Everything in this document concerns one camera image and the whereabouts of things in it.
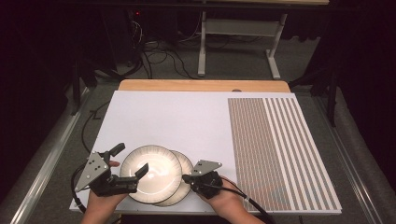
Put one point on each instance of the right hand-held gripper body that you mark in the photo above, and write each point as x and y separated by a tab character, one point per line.
207	183

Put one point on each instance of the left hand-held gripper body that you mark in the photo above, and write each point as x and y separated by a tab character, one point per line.
93	171

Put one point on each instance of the white plate with dark rim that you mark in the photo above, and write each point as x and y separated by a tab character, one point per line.
155	183
186	165

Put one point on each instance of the person's right hand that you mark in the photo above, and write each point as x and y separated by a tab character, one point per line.
229	199

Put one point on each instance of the person's left hand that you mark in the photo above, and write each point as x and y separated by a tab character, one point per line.
104	203

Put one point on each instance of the white table board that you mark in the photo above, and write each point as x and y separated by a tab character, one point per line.
171	118

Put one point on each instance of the black stand leg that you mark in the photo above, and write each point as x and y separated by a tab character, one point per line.
76	90
332	93

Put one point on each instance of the striped brown placemat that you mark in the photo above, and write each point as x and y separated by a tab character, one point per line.
280	149

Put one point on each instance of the wooden table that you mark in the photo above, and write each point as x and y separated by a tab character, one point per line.
202	85

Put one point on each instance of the white metal stand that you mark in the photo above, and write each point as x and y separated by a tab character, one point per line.
239	27

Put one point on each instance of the metal floor rail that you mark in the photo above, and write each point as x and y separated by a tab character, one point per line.
348	161
46	168

